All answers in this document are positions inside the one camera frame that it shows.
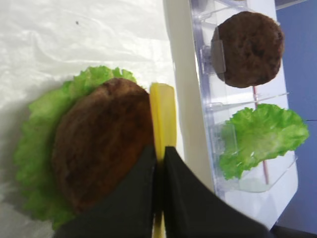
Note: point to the white metal tray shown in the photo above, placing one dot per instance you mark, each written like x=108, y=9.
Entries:
x=190, y=112

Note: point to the brown meat patty on tray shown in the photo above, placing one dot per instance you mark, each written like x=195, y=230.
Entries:
x=99, y=140

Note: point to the green lettuce leaf on tray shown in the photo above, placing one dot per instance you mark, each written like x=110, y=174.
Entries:
x=33, y=154

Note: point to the green lettuce leaf in rack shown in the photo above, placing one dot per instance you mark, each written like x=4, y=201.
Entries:
x=254, y=135

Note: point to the brown meat patty in rack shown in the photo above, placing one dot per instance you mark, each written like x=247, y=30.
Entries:
x=251, y=50

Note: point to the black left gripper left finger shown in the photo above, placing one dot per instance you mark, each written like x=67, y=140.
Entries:
x=126, y=213

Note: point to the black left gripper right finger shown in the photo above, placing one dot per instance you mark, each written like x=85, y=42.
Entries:
x=191, y=210

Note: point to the white paper tray liner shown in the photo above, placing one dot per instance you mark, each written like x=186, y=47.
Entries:
x=44, y=43

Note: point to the yellow cheese slice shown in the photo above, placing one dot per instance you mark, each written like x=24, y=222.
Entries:
x=163, y=110

